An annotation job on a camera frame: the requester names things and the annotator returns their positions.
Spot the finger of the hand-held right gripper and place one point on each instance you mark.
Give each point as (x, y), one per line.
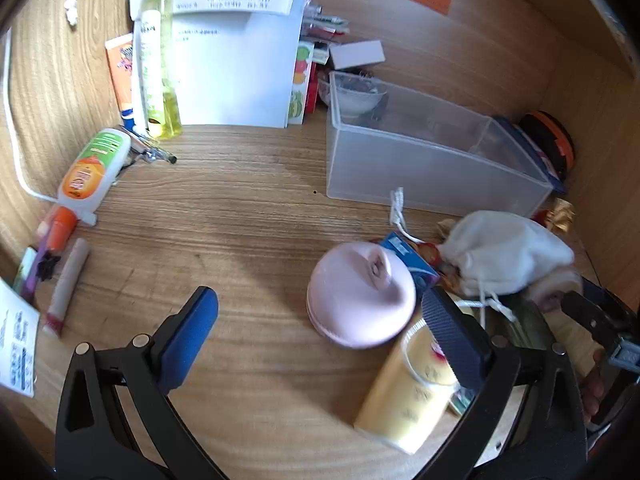
(587, 312)

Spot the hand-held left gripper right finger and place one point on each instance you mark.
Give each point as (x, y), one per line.
(450, 340)

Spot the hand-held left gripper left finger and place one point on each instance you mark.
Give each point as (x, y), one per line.
(192, 340)

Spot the cream yellow bottle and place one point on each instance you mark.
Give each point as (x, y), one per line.
(405, 400)

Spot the red gold-ribboned gift bag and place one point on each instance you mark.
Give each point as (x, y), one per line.
(560, 212)

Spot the pink round puff case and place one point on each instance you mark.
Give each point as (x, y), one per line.
(350, 300)

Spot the clear plastic storage box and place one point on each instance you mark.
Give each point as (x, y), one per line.
(415, 170)

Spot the person's right hand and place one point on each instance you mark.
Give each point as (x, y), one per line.
(592, 390)

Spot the dark green glossy packet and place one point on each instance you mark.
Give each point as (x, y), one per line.
(520, 325)

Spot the red yellow snack packet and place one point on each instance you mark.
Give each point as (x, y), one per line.
(430, 252)

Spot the blue packet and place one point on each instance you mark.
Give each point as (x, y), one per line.
(407, 257)

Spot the wooden desk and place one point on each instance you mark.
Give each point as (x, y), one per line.
(240, 220)

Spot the white stick tube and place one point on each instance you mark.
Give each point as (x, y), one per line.
(70, 280)

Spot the black flower hair clip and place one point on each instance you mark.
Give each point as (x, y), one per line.
(47, 266)

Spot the purple pen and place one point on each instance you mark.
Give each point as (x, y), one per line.
(35, 272)

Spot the white printed receipt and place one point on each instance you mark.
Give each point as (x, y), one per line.
(17, 340)

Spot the black round case orange zipper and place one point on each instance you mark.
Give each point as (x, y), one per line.
(557, 140)

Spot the metal pen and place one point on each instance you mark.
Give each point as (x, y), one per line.
(150, 152)

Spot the white glue bottle orange cap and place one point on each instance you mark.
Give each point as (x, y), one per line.
(90, 170)

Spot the clear yellow liquid bottle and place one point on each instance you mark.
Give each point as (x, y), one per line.
(172, 110)

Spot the orange tube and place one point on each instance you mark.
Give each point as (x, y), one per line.
(120, 75)

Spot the fruit sticker sheet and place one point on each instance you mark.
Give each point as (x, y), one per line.
(299, 85)

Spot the small white box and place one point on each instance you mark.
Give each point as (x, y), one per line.
(357, 52)

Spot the stack of stationery packets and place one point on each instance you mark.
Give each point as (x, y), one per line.
(325, 25)

